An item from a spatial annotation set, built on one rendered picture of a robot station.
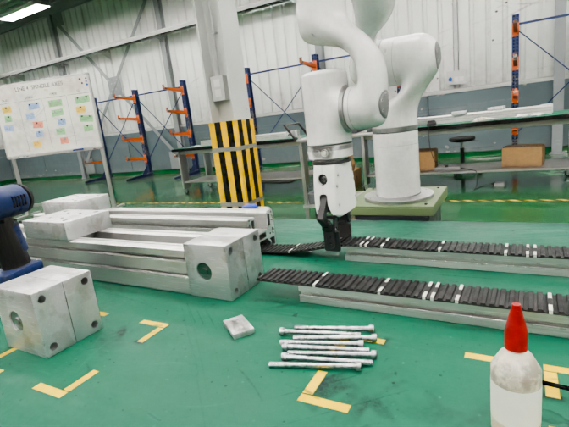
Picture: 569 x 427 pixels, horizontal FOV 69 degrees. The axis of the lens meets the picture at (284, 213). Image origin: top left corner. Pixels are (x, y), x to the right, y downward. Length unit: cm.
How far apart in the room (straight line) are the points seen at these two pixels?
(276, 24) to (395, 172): 846
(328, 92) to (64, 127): 593
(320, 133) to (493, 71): 752
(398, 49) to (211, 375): 89
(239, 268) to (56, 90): 599
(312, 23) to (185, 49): 1011
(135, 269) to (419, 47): 82
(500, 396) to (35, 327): 56
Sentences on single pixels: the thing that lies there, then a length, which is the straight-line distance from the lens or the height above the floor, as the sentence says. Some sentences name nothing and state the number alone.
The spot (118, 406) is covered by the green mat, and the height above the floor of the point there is 78.
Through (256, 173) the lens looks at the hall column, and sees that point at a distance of 421.
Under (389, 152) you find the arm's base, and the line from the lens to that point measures 115.
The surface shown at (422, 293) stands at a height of 81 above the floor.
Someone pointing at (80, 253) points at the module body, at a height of 84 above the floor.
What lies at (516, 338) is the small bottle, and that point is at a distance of 39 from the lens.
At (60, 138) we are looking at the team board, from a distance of 660.
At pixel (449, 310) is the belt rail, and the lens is 60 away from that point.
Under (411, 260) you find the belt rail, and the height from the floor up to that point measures 79.
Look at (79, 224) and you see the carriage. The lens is 99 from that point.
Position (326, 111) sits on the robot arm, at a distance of 76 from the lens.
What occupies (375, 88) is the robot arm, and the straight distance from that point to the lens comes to 73.
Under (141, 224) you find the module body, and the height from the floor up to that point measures 84.
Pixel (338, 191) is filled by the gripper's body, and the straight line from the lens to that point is 77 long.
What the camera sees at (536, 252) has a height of 81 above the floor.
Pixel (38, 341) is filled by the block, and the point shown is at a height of 80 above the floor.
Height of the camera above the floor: 106
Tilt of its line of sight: 13 degrees down
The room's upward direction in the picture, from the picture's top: 7 degrees counter-clockwise
